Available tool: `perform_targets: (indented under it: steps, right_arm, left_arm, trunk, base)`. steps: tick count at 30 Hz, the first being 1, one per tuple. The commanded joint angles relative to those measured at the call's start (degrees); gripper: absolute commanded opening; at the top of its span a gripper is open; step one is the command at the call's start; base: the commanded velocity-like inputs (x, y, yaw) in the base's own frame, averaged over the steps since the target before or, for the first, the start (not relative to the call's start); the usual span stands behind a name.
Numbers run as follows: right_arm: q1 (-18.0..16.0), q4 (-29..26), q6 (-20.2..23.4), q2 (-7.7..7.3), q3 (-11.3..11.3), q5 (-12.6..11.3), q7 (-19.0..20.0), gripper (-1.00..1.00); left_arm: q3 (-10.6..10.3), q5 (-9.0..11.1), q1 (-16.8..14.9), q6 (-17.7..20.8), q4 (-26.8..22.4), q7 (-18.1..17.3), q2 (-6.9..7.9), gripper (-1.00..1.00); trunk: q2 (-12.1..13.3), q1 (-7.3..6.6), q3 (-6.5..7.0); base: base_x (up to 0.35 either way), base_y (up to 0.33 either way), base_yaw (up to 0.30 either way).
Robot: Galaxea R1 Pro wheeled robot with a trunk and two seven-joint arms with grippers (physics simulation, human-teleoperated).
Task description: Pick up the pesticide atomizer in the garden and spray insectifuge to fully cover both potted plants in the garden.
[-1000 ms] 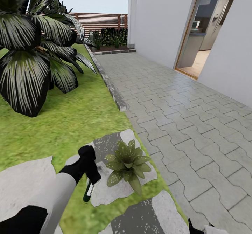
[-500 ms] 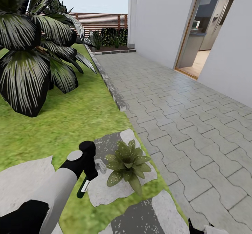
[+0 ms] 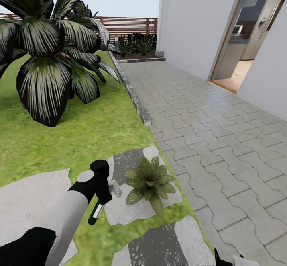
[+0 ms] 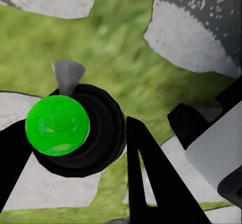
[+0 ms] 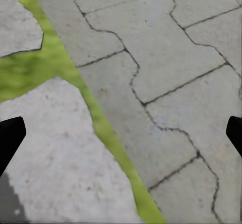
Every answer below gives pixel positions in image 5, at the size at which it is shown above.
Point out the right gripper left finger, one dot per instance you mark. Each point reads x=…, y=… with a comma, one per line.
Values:
x=12, y=133

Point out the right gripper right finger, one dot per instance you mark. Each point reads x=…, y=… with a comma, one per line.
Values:
x=234, y=132

